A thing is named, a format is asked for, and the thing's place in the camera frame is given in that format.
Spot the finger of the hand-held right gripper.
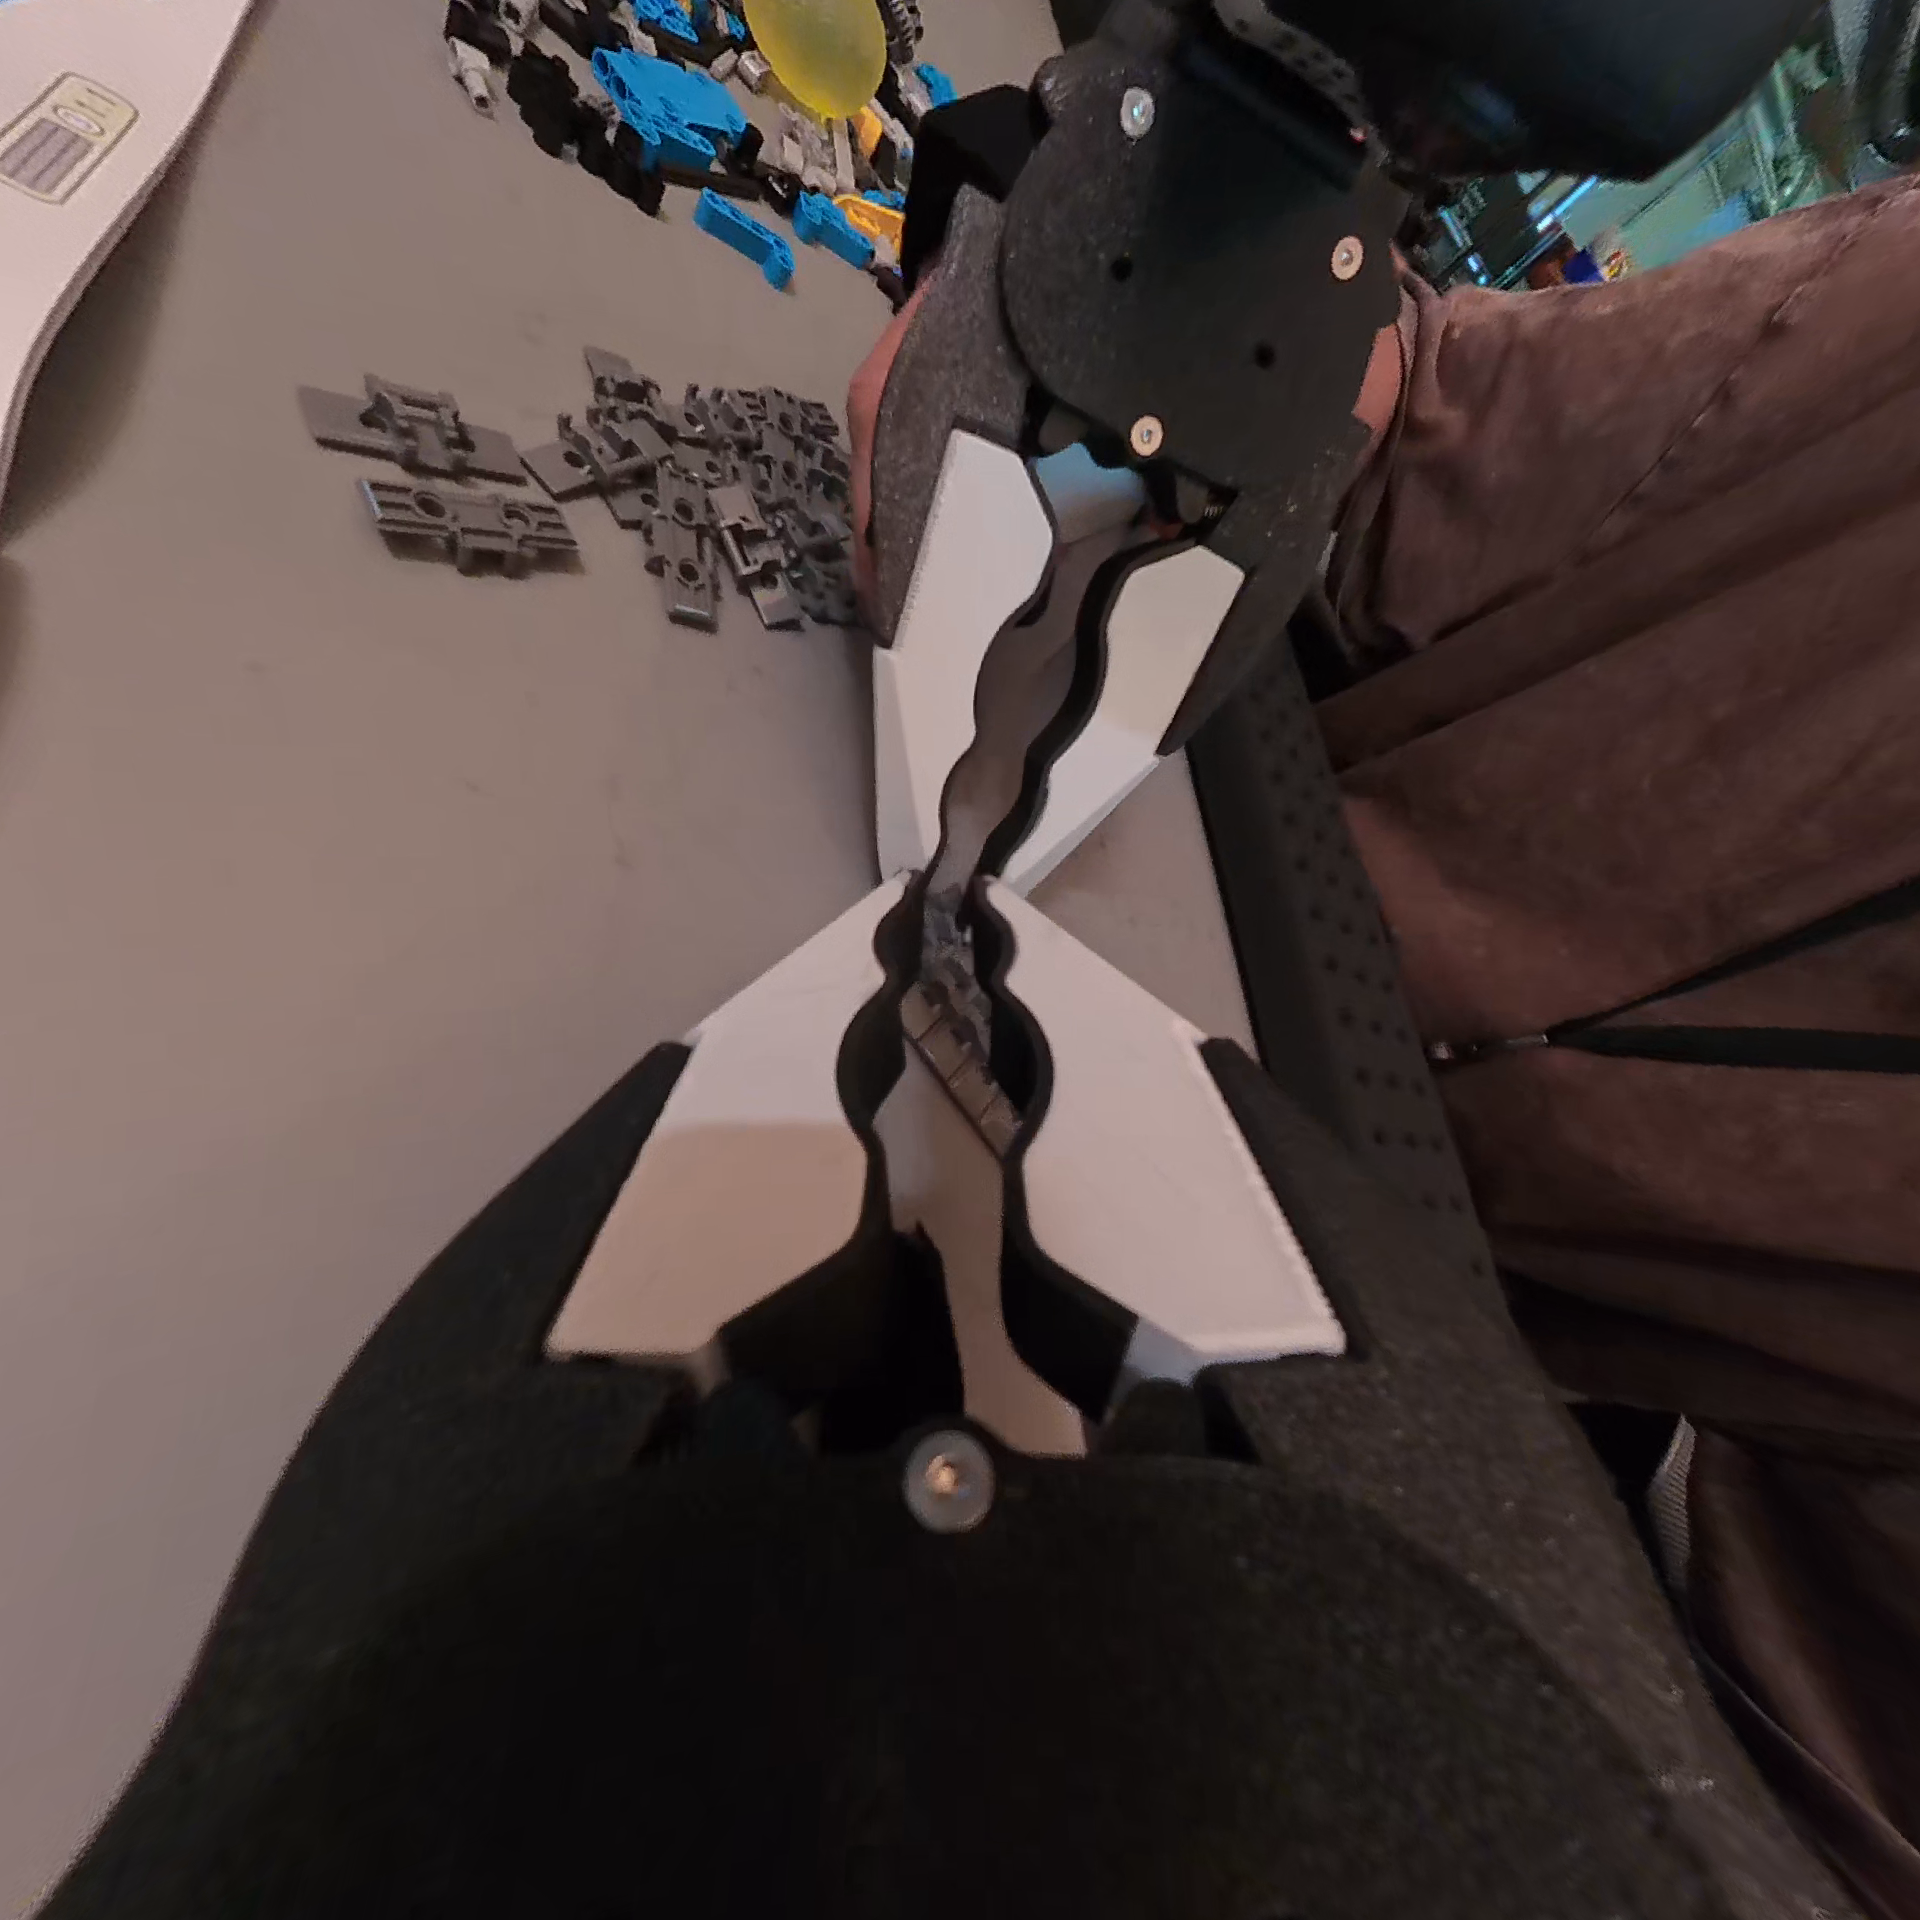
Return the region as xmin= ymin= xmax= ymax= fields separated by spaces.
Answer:
xmin=983 ymin=535 xmax=1252 ymax=891
xmin=873 ymin=431 xmax=1058 ymax=887

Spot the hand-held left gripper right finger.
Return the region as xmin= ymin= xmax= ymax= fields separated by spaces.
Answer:
xmin=976 ymin=878 xmax=1349 ymax=1387

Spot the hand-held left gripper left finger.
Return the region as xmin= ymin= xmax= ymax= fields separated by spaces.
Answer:
xmin=544 ymin=878 xmax=922 ymax=1373

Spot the assembled grey track chain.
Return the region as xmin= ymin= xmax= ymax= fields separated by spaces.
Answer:
xmin=896 ymin=886 xmax=1042 ymax=1161

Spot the pile of grey track links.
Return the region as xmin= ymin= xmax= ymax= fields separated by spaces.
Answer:
xmin=294 ymin=346 xmax=868 ymax=633

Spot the person's right forearm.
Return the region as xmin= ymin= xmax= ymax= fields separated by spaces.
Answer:
xmin=1349 ymin=283 xmax=1418 ymax=437

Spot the grey desk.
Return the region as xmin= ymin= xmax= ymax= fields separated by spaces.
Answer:
xmin=0 ymin=0 xmax=1262 ymax=1920

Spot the small blue building beam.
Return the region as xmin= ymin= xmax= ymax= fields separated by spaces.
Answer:
xmin=693 ymin=185 xmax=797 ymax=291
xmin=792 ymin=188 xmax=882 ymax=275

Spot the pile of mixed building parts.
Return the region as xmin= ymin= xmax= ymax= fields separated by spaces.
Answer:
xmin=440 ymin=0 xmax=968 ymax=298

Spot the yellow plastic dome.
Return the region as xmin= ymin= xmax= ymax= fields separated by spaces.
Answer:
xmin=741 ymin=0 xmax=893 ymax=117

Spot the blue building block assembly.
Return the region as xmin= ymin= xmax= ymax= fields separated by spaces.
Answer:
xmin=587 ymin=45 xmax=768 ymax=168

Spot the pile of black building parts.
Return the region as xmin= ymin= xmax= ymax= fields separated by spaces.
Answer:
xmin=508 ymin=43 xmax=671 ymax=215

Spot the instruction booklet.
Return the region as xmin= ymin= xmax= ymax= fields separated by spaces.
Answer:
xmin=0 ymin=0 xmax=269 ymax=499

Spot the black cord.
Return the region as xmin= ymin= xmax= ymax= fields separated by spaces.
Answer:
xmin=1432 ymin=882 xmax=1920 ymax=1077

